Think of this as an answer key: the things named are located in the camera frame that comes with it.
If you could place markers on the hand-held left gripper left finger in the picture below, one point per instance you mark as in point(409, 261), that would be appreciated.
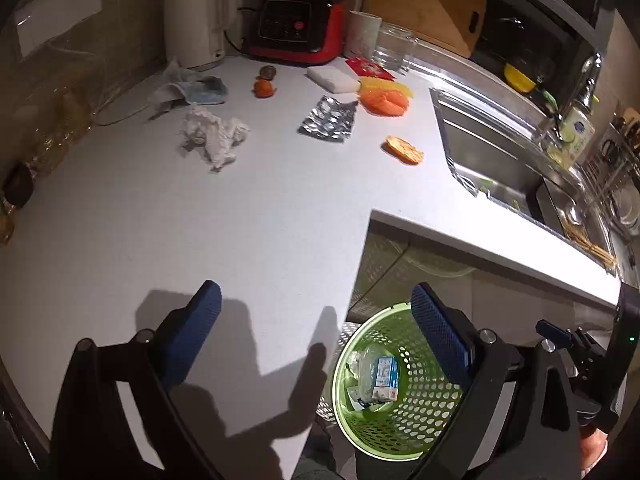
point(197, 325)

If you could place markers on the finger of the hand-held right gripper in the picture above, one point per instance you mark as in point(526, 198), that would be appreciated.
point(550, 331)

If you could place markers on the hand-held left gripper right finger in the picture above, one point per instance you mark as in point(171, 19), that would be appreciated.
point(440, 335)

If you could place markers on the green perforated waste basket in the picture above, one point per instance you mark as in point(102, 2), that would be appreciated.
point(415, 425)

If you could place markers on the brown hairy taro root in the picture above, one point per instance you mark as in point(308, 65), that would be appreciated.
point(267, 72)

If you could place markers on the person's right hand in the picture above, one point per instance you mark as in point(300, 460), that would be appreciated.
point(594, 452)

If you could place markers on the small milk carton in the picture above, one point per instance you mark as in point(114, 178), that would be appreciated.
point(385, 380)

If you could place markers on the clear plastic wrapper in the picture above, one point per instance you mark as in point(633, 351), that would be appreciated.
point(360, 375)

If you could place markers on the bundle of wooden chopsticks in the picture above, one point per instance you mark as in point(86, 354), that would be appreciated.
point(592, 249)

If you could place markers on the metal dish rack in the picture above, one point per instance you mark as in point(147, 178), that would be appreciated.
point(617, 170)

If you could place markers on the small orange peel piece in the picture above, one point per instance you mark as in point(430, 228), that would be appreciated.
point(402, 150)

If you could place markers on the steel kitchen sink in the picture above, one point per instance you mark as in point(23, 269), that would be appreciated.
point(490, 150)

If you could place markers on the crumpled white tissue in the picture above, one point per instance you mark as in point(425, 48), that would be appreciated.
point(212, 132)

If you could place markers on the dish soap bottle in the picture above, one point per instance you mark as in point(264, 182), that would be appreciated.
point(575, 132)

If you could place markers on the dark capped bottle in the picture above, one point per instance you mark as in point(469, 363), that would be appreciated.
point(17, 192)

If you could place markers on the orange fruit peel pile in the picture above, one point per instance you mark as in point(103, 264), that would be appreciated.
point(382, 102)

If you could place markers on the silver foil wrapper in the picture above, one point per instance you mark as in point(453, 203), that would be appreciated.
point(327, 120)

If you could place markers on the small tangerine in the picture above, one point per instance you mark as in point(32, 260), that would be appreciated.
point(264, 89)

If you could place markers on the chrome faucet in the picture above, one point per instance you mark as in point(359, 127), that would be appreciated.
point(585, 82)

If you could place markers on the yellow bowl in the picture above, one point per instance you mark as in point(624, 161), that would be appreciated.
point(517, 77)

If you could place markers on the yellow fruit peel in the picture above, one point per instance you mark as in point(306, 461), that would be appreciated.
point(380, 82)

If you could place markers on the white sponge block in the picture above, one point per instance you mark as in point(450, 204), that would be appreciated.
point(332, 78)

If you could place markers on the red snack packet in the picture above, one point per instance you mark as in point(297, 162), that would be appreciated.
point(367, 66)

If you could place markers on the clear glass cup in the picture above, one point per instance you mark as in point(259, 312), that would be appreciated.
point(395, 50)

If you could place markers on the white electric kettle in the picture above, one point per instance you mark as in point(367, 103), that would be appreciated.
point(192, 20)

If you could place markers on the white printed cup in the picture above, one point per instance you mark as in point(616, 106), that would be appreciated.
point(361, 35)

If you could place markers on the wooden cutting board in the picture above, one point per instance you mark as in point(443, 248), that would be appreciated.
point(425, 0)

